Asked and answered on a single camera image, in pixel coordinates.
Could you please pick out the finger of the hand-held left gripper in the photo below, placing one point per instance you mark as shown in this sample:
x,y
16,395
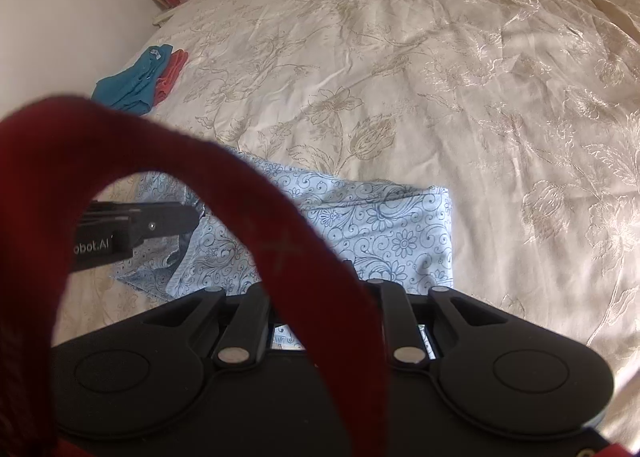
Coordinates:
x,y
165,224
145,207

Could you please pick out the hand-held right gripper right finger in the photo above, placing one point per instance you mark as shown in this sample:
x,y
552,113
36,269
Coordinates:
x,y
400,322

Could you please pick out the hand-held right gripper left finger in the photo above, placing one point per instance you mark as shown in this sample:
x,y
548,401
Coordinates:
x,y
245,324

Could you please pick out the light blue floral pants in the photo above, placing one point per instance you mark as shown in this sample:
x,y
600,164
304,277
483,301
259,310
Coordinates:
x,y
380,232

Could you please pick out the teal folded pants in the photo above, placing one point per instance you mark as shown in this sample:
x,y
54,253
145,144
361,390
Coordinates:
x,y
131,84

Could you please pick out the coral folded pants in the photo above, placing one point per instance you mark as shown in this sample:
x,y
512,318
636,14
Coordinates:
x,y
170,74

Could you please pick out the cream floral bedspread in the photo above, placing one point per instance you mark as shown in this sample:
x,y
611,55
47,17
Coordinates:
x,y
450,87

